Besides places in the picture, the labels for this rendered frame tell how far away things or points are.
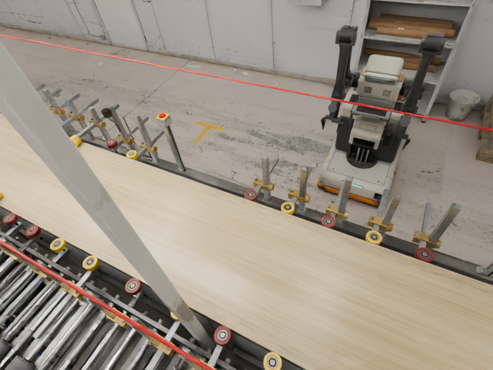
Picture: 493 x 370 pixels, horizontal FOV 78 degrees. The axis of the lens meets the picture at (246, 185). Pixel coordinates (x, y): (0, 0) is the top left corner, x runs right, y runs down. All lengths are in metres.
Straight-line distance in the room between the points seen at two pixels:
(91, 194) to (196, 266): 1.09
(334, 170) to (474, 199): 1.31
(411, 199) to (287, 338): 2.09
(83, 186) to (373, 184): 2.50
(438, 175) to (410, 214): 0.60
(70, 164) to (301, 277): 1.26
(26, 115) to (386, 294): 1.54
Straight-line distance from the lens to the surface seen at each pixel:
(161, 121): 2.12
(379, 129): 2.51
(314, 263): 1.67
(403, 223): 3.05
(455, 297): 1.78
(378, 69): 2.21
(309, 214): 2.07
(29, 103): 0.59
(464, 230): 3.22
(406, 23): 3.80
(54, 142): 0.62
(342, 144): 3.02
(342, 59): 2.01
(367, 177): 2.92
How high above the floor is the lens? 2.40
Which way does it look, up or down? 49 degrees down
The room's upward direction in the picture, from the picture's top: 8 degrees counter-clockwise
